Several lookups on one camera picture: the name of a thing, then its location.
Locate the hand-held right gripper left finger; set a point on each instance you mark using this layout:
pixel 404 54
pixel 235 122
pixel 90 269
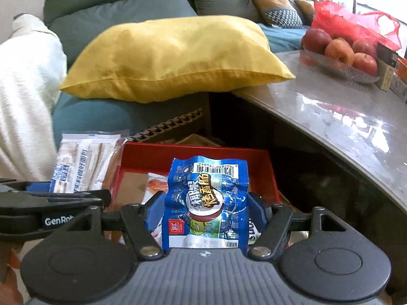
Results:
pixel 156 211

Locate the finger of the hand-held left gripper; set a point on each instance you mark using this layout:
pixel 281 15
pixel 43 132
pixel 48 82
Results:
pixel 38 187
pixel 63 200

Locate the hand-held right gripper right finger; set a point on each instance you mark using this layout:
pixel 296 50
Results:
pixel 256 211

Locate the red plastic bag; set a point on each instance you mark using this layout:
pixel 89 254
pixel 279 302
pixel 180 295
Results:
pixel 353 22

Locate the blue seat cushion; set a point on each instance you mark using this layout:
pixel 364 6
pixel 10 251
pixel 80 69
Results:
pixel 283 36

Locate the green sofa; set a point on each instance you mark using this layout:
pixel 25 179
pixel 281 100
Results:
pixel 127 6

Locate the black and beige box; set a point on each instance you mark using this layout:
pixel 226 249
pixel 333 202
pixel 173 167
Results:
pixel 386 57

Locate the yellow pillow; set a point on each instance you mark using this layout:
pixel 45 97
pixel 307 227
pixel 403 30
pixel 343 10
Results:
pixel 171 57

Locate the orange houndstooth cushion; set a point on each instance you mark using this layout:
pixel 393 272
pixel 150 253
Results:
pixel 276 6

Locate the blue snack packet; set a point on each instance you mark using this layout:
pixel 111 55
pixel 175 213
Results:
pixel 206 203

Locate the white blanket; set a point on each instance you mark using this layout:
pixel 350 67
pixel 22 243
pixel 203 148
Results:
pixel 28 101

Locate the small orange cushion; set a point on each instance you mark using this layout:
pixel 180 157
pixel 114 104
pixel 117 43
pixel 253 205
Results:
pixel 307 9

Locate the grey cushion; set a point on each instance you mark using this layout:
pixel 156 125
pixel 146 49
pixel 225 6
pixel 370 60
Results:
pixel 222 3

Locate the white orange snack packet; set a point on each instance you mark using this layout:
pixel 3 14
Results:
pixel 157 186

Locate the orange box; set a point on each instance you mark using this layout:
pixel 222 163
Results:
pixel 401 79

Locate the orange red apple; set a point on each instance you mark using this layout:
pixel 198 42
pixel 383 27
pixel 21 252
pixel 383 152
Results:
pixel 339 52

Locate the white striped snack packet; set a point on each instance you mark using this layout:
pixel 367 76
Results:
pixel 84 162

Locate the red cardboard box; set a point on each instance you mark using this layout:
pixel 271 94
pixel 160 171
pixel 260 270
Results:
pixel 197 162

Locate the teal cushion houndstooth trim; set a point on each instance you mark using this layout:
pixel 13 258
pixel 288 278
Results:
pixel 105 114

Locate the glass fruit bowl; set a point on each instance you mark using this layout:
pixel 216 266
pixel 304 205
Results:
pixel 337 71

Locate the dark red apple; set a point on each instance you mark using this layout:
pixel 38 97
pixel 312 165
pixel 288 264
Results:
pixel 315 39

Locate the dark packet white lettering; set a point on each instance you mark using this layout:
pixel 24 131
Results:
pixel 255 230

